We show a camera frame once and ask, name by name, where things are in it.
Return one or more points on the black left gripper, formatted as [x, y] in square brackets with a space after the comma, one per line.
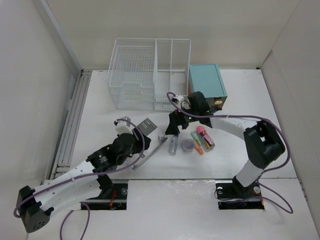
[138, 143]

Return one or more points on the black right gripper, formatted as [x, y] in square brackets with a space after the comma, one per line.
[175, 119]

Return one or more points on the clear bottle blue cap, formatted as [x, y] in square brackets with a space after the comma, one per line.
[173, 145]

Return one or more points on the round clear purple container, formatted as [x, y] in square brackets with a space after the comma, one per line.
[188, 145]

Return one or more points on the grey spiral setup guide booklet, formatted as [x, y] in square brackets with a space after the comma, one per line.
[155, 139]

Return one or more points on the pink capped marker tube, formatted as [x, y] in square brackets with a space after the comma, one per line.
[207, 140]

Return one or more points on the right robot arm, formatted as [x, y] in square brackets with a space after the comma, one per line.
[263, 141]

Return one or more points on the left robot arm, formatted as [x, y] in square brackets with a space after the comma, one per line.
[35, 206]

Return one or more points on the green highlighter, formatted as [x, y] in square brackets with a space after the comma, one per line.
[196, 137]

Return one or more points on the orange highlighter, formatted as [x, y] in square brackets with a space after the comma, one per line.
[199, 150]

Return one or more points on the teal orange drawer box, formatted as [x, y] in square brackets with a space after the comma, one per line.
[207, 79]

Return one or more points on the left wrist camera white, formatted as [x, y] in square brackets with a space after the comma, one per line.
[123, 127]

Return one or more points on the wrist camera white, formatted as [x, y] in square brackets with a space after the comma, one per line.
[178, 100]
[123, 127]

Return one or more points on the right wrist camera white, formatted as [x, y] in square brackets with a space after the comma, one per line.
[178, 100]

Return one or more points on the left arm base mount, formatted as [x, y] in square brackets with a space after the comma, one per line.
[116, 200]

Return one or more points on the white wire desk organizer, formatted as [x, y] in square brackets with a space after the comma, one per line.
[143, 70]

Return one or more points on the aluminium rail frame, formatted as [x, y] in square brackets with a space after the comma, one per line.
[65, 146]

